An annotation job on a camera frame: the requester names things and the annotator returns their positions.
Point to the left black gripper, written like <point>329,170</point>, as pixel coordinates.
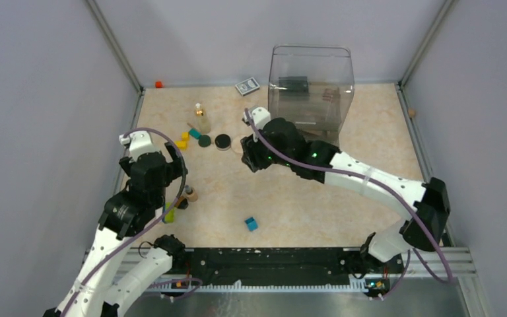
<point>174,169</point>

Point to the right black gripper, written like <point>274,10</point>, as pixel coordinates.
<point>251,149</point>

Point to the black round compact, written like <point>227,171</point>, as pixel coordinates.
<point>223,142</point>

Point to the foundation bottle black cap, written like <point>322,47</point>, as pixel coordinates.
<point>190,193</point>

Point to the clear pump bottle gold collar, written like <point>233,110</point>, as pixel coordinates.
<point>203,122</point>

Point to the blue toy brick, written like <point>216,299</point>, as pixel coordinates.
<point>251,224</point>

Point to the clear acrylic makeup organizer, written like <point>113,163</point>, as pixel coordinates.
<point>313,87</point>

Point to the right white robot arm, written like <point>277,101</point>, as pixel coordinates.
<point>424,207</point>

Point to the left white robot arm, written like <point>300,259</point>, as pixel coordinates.
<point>126,217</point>

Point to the yellow block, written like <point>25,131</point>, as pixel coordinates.
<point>182,145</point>
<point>185,136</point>

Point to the green white toy brick stack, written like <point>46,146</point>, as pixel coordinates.
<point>170,213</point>

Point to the dark green round disc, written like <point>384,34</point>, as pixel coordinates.
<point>204,141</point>

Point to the teal block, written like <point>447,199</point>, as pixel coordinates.
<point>195,134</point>

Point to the playing card box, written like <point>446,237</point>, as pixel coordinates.
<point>247,86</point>

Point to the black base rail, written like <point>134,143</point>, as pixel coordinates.
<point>264,267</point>

